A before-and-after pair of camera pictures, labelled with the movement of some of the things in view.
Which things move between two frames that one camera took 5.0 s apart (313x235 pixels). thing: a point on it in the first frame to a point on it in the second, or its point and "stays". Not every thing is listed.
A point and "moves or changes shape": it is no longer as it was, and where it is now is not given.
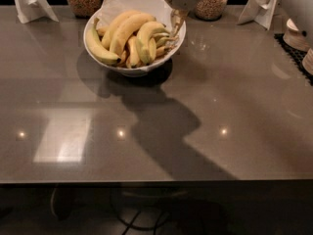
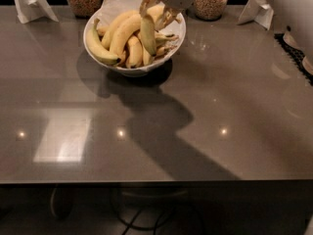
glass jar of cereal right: x=213 y=4 stays
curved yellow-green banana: x=145 y=41 moves or changes shape
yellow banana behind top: x=116 y=23 stays
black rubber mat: x=297 y=55 stays
